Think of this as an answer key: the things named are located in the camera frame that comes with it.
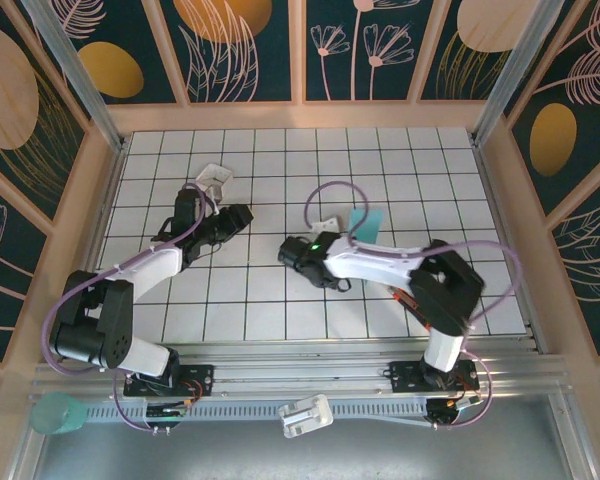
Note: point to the white plastic bracket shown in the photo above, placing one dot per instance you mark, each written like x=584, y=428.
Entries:
x=305, y=415

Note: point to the small black circuit board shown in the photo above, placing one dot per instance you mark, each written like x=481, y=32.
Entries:
x=165, y=412
x=450, y=407

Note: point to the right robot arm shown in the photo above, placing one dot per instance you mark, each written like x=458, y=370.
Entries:
x=445, y=290

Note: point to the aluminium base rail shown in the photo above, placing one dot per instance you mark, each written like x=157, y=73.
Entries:
x=300, y=372

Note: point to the teal plastic cup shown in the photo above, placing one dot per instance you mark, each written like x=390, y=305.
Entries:
x=55, y=412

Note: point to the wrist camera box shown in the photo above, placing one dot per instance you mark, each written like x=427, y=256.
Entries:
x=216, y=192
x=328, y=225

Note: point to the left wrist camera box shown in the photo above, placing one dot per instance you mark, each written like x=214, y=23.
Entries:
x=216, y=192

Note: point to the small white square dish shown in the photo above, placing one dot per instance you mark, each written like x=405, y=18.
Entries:
x=212, y=172

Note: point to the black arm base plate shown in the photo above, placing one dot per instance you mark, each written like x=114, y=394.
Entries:
x=202, y=375
x=402, y=375

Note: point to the teal paper sheet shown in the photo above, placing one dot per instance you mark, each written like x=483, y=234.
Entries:
x=367, y=225

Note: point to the aluminium frame post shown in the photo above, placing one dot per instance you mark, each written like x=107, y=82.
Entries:
x=80, y=75
x=510, y=70

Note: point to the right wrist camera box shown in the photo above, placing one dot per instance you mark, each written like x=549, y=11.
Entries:
x=328, y=225

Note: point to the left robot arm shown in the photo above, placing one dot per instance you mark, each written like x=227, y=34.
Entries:
x=95, y=325

